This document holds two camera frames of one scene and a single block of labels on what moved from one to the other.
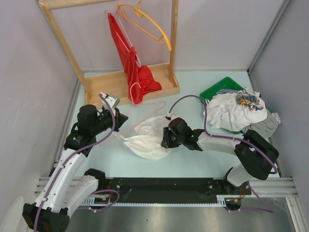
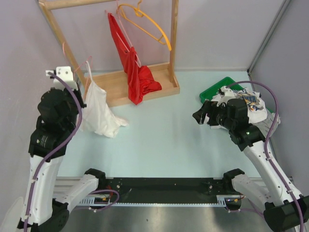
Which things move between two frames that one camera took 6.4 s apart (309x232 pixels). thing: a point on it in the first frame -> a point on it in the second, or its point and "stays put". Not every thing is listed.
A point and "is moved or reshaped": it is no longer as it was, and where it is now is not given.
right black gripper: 166,142 -> 210,108
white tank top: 148,146 is moved or reshaped
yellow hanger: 139,12 stays put
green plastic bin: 227,83 stays put
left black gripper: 119,119 -> 84,104
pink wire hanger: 136,104 -> 80,65
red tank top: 142,80 stays put
